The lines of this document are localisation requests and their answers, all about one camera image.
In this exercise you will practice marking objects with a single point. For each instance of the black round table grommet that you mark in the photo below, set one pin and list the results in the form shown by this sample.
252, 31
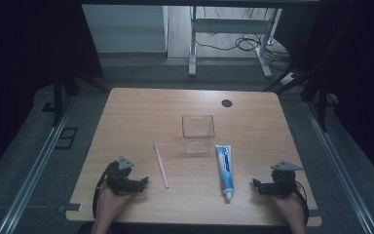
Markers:
227, 103

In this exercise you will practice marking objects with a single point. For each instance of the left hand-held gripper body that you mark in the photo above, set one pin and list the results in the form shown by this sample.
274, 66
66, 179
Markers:
118, 178

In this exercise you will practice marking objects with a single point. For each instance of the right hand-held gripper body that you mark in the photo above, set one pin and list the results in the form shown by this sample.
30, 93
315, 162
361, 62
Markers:
284, 182

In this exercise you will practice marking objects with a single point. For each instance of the clear plastic container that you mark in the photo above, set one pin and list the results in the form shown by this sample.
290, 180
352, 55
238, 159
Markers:
198, 135

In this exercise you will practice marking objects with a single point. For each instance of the dark curtain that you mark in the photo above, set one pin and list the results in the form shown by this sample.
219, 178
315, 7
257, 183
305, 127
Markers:
19, 65
363, 65

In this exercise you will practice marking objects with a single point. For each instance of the white and blue toothpaste tube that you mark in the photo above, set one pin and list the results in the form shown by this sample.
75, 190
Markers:
225, 169

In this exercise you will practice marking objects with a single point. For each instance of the aluminium floor rail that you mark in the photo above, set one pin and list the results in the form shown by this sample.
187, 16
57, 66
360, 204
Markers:
35, 172
337, 169

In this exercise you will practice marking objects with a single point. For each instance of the black metal stand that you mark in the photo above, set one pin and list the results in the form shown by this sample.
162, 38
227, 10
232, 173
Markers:
321, 104
57, 104

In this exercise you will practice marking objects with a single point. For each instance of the pink toothbrush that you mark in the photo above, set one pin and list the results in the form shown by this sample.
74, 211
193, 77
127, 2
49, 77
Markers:
161, 167

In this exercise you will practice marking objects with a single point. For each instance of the white metal desk frame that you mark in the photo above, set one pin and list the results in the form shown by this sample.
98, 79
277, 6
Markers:
230, 25

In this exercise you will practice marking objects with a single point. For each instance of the person's left hand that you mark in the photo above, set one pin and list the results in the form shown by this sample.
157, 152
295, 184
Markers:
108, 204

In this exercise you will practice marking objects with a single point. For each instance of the person's right hand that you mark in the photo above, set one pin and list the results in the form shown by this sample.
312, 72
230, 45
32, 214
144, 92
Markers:
293, 209

